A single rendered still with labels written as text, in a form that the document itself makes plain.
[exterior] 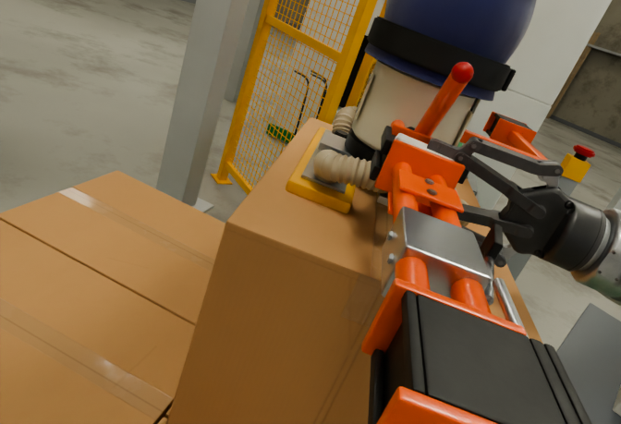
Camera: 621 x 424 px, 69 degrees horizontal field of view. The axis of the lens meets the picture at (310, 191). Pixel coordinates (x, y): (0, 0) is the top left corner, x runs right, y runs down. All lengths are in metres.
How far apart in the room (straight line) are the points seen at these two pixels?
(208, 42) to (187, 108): 0.31
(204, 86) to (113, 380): 1.48
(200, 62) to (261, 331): 1.63
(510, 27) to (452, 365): 0.56
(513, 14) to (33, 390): 0.89
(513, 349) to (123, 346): 0.77
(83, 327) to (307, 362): 0.47
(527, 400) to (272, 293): 0.40
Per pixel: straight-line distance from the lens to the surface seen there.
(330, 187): 0.67
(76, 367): 0.89
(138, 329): 0.96
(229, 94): 4.49
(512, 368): 0.24
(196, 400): 0.73
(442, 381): 0.20
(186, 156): 2.23
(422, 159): 0.50
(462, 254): 0.33
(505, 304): 0.30
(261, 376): 0.67
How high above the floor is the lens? 1.22
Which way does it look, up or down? 23 degrees down
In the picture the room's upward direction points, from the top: 20 degrees clockwise
